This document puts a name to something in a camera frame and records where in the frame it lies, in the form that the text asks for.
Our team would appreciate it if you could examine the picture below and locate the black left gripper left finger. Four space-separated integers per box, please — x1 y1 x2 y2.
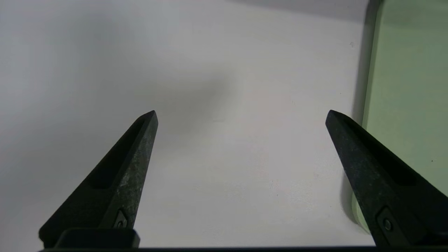
38 110 159 249

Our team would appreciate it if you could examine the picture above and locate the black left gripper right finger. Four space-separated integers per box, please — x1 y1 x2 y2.
325 110 448 248

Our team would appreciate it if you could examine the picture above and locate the light green plastic tray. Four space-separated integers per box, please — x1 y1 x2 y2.
351 0 448 233

